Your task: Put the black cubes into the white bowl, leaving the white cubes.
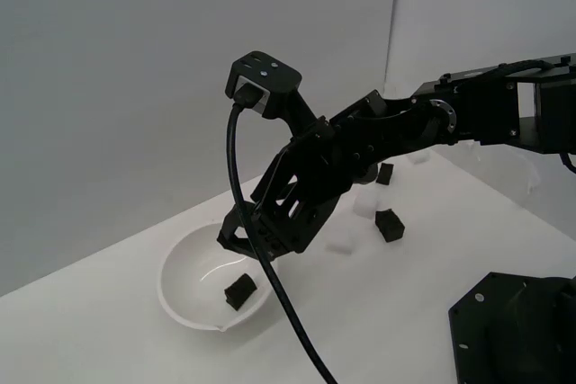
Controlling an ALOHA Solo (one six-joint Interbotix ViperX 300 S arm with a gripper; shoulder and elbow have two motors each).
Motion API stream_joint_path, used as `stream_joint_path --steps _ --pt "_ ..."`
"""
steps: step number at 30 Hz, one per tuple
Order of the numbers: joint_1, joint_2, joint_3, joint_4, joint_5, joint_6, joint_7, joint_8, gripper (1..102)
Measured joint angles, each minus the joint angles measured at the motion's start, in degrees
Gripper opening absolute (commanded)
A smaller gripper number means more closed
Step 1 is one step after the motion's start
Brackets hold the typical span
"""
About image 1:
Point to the white bowl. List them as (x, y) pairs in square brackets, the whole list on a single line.
[(193, 285)]

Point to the large black foam cube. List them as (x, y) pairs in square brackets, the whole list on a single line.
[(389, 225)]

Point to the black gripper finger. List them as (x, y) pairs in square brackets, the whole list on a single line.
[(234, 233)]

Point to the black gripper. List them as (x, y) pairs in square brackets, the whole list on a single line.
[(378, 136)]

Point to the white foam cube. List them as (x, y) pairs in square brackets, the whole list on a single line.
[(365, 204), (342, 243), (418, 159)]

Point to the small black foam cube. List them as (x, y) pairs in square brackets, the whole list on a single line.
[(384, 175)]

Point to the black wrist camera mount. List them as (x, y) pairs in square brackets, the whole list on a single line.
[(270, 74)]

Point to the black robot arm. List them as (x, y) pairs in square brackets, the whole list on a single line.
[(486, 109)]

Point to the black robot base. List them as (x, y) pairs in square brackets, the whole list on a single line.
[(513, 334)]

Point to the elongated black foam block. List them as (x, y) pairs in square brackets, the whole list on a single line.
[(240, 292)]

